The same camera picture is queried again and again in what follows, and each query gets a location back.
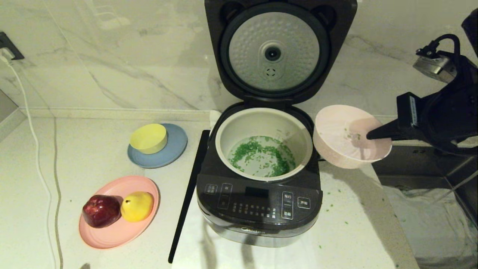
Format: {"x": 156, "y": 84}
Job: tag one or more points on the black wall socket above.
{"x": 9, "y": 45}

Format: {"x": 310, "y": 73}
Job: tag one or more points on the pink plate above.
{"x": 112, "y": 235}

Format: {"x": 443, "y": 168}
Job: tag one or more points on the red apple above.
{"x": 101, "y": 211}

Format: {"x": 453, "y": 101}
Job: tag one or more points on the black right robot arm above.
{"x": 455, "y": 112}

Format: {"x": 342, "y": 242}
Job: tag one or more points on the black rice cooker body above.
{"x": 261, "y": 213}

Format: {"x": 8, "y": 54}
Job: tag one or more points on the yellow bowl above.
{"x": 149, "y": 139}

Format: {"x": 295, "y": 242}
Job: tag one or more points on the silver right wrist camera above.
{"x": 433, "y": 67}

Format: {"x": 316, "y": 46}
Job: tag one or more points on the pale pink bowl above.
{"x": 332, "y": 149}

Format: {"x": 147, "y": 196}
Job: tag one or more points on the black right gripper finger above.
{"x": 388, "y": 132}

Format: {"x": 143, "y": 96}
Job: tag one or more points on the black rice cooker lid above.
{"x": 272, "y": 37}

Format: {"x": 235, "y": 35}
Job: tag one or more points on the blue plate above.
{"x": 171, "y": 153}

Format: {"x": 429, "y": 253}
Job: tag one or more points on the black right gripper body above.
{"x": 414, "y": 116}

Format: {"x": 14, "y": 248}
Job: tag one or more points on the white inner pot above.
{"x": 261, "y": 123}

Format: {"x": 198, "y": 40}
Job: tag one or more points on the yellow pear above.
{"x": 136, "y": 206}

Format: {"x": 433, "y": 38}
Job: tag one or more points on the white cloth in sink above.
{"x": 429, "y": 224}

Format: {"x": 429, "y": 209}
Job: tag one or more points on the stainless steel sink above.
{"x": 410, "y": 168}

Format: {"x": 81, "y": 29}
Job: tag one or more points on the black tray edge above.
{"x": 186, "y": 205}

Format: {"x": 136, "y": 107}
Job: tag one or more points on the green chopped vegetables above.
{"x": 276, "y": 168}

